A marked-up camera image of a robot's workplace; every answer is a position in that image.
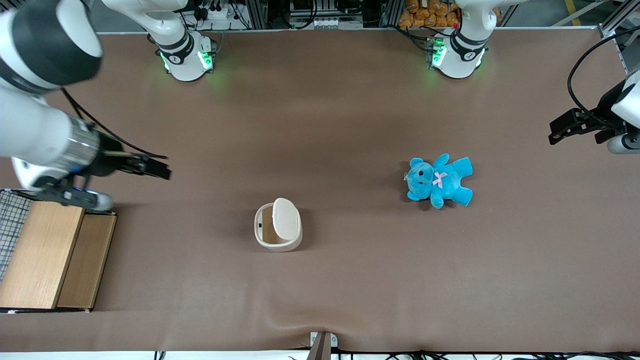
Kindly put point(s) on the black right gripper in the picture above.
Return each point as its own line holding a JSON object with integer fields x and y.
{"x": 109, "y": 161}

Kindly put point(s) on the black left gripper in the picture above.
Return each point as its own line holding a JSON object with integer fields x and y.
{"x": 601, "y": 121}

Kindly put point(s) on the white trash can lid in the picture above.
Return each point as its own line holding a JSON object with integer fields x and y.
{"x": 286, "y": 218}

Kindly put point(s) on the white trash can body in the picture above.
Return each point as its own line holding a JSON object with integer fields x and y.
{"x": 280, "y": 247}

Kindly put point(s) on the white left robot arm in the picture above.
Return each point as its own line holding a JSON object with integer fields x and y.
{"x": 457, "y": 55}

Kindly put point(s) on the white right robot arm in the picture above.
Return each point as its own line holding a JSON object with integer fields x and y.
{"x": 30, "y": 130}

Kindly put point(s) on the blue teddy bear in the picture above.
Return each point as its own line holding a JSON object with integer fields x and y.
{"x": 442, "y": 181}

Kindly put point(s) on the white power strip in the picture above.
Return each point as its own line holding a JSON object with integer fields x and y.
{"x": 217, "y": 12}

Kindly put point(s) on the orange snack bags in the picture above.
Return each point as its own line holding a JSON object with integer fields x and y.
{"x": 425, "y": 15}

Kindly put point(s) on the brown table cover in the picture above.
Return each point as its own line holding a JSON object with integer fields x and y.
{"x": 350, "y": 280}

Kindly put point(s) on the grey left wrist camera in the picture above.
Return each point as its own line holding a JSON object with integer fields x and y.
{"x": 622, "y": 144}

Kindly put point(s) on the black right wrist camera bar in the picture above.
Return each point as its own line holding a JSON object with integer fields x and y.
{"x": 75, "y": 197}

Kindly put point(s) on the aluminium frame corner post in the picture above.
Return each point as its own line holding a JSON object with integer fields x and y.
{"x": 612, "y": 22}

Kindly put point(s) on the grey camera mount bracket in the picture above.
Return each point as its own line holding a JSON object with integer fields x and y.
{"x": 322, "y": 345}

